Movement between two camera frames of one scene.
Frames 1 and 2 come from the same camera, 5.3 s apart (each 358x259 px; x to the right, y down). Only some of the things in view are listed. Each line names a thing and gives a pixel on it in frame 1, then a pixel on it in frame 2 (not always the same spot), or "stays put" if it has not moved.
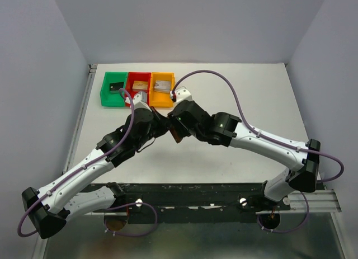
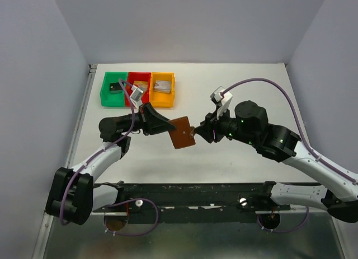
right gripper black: x=169 y=114 to x=206 y=131
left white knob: x=139 y=200 stays put
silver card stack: x=163 y=86 stays put
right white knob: x=243 y=201 stays put
